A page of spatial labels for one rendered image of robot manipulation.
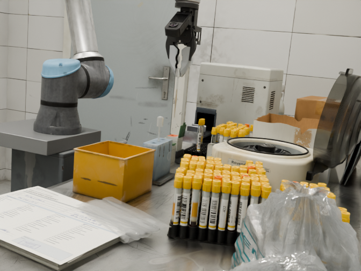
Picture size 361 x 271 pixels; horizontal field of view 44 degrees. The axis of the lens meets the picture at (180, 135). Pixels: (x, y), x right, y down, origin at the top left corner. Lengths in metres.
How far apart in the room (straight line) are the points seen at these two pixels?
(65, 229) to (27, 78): 3.15
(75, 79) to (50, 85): 0.08
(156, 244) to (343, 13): 2.37
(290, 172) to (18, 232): 0.56
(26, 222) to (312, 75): 2.37
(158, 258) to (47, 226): 0.20
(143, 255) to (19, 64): 3.30
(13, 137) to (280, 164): 0.80
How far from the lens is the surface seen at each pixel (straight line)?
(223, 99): 1.70
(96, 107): 3.44
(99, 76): 1.55
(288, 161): 1.01
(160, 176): 1.14
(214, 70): 1.71
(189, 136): 1.58
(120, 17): 3.34
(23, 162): 1.49
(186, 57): 1.34
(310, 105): 2.02
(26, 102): 3.92
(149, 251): 0.76
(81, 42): 1.58
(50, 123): 1.45
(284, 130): 1.36
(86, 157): 0.99
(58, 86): 1.44
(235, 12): 3.08
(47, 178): 1.45
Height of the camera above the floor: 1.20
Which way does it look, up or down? 10 degrees down
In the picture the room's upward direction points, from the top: 5 degrees clockwise
